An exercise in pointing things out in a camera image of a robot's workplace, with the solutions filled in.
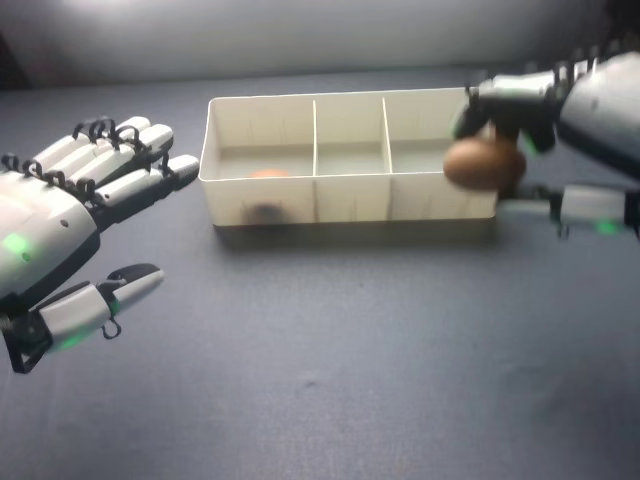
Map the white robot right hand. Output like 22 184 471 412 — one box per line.
452 47 640 239

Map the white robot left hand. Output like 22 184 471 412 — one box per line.
0 115 200 374

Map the white three-compartment tray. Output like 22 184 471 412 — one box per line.
197 87 501 229

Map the grey table cloth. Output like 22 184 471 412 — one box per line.
0 74 640 480

